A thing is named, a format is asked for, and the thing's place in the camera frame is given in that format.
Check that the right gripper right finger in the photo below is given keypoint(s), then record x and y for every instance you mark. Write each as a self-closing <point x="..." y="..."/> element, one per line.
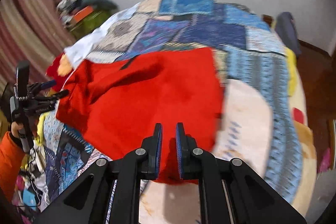
<point x="230" y="191"/>

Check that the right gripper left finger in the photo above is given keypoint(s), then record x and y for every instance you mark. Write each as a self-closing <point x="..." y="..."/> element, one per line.
<point x="108" y="191"/>

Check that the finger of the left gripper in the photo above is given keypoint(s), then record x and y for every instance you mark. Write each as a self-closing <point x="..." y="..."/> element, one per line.
<point x="36" y="88"/>
<point x="47" y="102"/>

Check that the red zip jacket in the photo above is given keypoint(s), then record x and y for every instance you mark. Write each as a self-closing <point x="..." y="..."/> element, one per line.
<point x="115" y="106"/>

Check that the orange sleeve forearm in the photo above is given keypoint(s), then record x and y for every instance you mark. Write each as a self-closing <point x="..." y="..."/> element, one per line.
<point x="11" y="154"/>

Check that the pile of clothes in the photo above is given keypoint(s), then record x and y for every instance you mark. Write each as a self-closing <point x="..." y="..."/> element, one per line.
<point x="67" y="10"/>

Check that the left hand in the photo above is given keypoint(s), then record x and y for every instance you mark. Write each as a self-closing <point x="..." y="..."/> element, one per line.
<point x="15" y="128"/>

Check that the red plush toy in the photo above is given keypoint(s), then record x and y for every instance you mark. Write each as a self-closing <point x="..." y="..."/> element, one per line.
<point x="59" y="70"/>

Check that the white shirt on bed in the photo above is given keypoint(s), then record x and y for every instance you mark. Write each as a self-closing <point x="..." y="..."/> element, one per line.
<point x="81" y="49"/>

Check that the striped red gold curtain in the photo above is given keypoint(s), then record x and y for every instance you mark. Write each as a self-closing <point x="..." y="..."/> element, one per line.
<point x="30" y="30"/>

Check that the blue patchwork quilt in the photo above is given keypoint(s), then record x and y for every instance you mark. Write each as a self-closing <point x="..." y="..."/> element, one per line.
<point x="256" y="56"/>

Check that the orange shoe box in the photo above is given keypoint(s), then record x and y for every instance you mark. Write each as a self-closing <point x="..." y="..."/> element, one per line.
<point x="80" y="15"/>

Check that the dark grey pillow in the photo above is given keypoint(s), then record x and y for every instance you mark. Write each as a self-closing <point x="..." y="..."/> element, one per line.
<point x="100" y="4"/>

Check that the grey blue bag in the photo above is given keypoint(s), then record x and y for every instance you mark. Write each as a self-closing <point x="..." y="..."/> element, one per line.
<point x="286" y="30"/>

